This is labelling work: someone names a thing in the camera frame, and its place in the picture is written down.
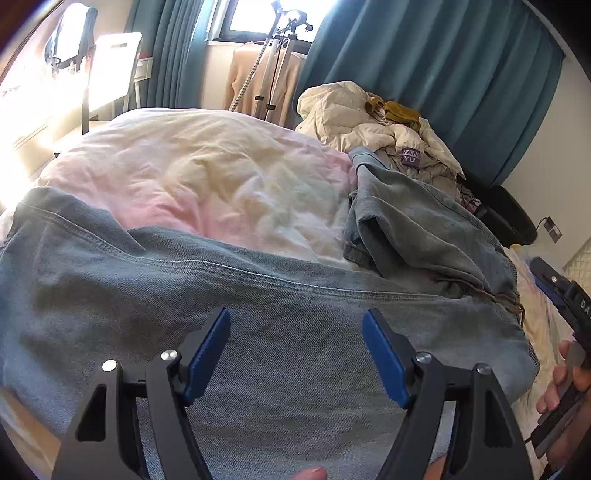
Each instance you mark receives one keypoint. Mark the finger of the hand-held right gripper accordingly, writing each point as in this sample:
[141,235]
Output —
[551,286]

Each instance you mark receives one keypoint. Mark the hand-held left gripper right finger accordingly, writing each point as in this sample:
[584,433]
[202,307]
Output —
[385,364]

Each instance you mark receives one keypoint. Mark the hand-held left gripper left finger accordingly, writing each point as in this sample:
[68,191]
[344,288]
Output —
[210,350]

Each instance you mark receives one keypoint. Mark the blue denim jeans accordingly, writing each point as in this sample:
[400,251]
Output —
[277,300]

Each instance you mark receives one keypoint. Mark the person's right hand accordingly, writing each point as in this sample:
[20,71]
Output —
[559,378]

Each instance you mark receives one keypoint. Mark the person's left hand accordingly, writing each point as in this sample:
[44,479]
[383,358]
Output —
[310,474]

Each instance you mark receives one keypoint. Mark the cream quilted headboard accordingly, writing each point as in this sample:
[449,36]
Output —
[582,263]

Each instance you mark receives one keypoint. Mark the black armchair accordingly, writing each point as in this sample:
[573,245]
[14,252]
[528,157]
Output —
[503,207]

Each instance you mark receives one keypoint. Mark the floral patterned cloth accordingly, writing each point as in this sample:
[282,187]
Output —
[468,201]

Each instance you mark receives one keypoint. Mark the grey jacket with purple label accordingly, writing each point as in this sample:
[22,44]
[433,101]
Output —
[429,173]

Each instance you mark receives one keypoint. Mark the pink and cream duvet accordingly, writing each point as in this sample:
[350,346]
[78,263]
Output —
[207,175]

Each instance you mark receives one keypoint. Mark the mustard yellow garment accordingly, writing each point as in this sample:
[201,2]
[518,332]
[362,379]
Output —
[401,110]

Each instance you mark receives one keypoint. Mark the wide teal curtain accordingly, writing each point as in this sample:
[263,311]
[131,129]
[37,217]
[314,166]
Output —
[438,83]

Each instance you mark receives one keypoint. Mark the cream puffer jacket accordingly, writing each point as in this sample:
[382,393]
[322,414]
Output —
[341,115]

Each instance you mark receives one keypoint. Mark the beige hanging sweater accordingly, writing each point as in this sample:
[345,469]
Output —
[244,78]

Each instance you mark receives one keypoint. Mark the narrow teal curtain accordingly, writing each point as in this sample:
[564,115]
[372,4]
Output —
[171,55]

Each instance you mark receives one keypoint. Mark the white chair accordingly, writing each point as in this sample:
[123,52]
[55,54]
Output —
[115,60]

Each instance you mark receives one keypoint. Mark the window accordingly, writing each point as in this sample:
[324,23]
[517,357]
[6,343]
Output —
[258,18]

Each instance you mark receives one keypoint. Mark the wall socket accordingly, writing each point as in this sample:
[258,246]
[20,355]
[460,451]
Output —
[551,229]

